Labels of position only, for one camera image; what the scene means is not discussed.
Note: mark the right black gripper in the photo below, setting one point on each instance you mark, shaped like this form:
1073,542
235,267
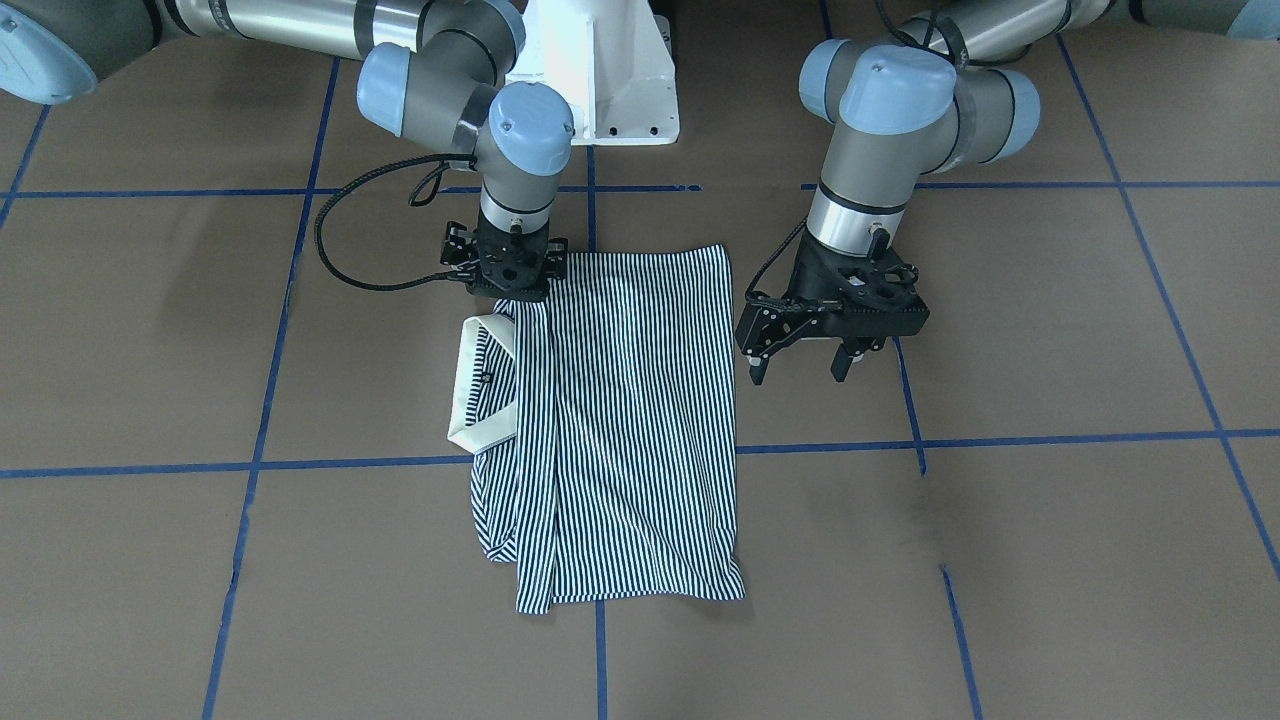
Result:
457,252

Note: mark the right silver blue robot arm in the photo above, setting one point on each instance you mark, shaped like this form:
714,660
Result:
151,94

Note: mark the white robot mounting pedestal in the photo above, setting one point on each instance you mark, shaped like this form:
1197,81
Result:
614,64

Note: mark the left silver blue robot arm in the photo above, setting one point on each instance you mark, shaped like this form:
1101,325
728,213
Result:
933,93

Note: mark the blue white striped polo shirt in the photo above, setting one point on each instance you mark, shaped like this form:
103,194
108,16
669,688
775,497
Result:
601,422

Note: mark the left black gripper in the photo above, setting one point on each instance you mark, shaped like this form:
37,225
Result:
812,272

